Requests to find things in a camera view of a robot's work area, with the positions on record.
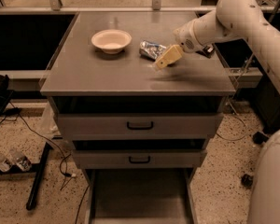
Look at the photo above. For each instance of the clear water bottle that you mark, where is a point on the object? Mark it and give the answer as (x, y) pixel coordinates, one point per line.
(20, 160)
(5, 164)

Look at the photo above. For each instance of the black office chair base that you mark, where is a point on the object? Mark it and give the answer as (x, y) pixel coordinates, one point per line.
(259, 139)

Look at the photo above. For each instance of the dark snack bar package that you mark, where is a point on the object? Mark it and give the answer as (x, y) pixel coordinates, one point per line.
(208, 51)

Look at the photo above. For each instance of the top grey drawer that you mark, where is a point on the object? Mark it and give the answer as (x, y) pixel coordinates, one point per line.
(130, 117)

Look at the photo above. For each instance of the grey drawer cabinet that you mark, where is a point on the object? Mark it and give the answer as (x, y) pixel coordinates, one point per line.
(81, 69)

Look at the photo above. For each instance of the bottom grey drawer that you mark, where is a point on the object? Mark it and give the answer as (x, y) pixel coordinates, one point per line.
(140, 196)

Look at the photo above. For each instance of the right clear water bottle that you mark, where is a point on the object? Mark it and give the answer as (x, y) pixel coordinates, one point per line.
(20, 160)

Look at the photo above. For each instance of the middle grey drawer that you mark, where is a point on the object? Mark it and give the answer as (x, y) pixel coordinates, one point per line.
(132, 154)

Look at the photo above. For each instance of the black floor stand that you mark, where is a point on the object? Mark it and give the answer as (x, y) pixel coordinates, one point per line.
(37, 170)

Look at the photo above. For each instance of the grey drawer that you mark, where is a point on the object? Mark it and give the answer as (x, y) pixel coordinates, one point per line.
(140, 196)
(132, 154)
(130, 117)

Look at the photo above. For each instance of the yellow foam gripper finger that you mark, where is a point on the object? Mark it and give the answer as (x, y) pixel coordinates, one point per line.
(172, 54)

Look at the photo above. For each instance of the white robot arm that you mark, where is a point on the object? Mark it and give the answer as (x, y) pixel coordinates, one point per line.
(230, 20)

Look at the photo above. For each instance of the white paper bowl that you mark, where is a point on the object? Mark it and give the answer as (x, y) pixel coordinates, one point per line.
(111, 41)

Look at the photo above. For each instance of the left clear water bottle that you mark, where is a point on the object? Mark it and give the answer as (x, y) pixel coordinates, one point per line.
(5, 164)

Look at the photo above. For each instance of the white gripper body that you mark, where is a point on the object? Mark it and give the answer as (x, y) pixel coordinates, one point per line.
(184, 41)

